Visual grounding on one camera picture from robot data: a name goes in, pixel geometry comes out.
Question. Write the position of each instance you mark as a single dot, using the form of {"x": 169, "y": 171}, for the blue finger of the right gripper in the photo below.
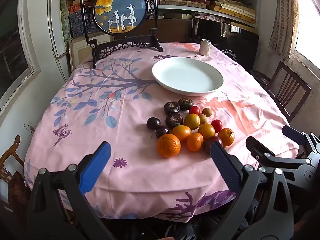
{"x": 294, "y": 135}
{"x": 257, "y": 149}

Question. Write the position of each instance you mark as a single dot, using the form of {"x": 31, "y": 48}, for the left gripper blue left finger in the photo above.
{"x": 93, "y": 167}

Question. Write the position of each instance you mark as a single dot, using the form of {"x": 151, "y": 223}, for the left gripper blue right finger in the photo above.
{"x": 227, "y": 165}

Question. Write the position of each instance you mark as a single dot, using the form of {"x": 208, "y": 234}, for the mandarin with stem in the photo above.
{"x": 227, "y": 136}

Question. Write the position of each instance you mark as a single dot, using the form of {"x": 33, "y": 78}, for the dark red plum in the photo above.
{"x": 207, "y": 143}

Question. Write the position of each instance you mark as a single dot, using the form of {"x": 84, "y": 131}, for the red cherry tomato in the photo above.
{"x": 194, "y": 110}
{"x": 217, "y": 125}

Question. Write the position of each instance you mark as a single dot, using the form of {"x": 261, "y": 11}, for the small mandarin orange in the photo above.
{"x": 194, "y": 142}

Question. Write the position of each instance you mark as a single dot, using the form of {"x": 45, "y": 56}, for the yellow orange round fruit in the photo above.
{"x": 207, "y": 131}

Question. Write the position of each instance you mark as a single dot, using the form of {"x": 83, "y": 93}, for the tan longan fruit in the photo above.
{"x": 203, "y": 119}
{"x": 207, "y": 112}

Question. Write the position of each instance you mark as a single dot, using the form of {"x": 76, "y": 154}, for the smooth orange fruit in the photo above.
{"x": 182, "y": 132}

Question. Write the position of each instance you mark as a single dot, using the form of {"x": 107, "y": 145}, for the greenish yellow round fruit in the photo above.
{"x": 192, "y": 121}

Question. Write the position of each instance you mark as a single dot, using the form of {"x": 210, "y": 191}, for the large bumpy orange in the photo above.
{"x": 168, "y": 146}

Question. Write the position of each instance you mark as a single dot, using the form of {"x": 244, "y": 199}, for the dark cherry with stem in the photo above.
{"x": 153, "y": 123}

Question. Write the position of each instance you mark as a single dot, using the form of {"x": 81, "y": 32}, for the dark wooden chair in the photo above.
{"x": 291, "y": 83}

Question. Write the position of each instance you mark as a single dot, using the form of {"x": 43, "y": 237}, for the round black stool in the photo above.
{"x": 261, "y": 78}

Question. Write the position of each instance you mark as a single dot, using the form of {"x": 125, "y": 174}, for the pink printed tablecloth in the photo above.
{"x": 113, "y": 103}

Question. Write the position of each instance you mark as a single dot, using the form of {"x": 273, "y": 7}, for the beige window curtain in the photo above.
{"x": 285, "y": 28}

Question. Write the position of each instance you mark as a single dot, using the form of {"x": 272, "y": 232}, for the white oval plate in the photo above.
{"x": 187, "y": 76}

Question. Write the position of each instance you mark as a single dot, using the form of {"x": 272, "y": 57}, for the white beverage can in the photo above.
{"x": 205, "y": 47}

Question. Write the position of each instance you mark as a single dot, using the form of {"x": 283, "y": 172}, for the round deer screen ornament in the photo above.
{"x": 118, "y": 18}

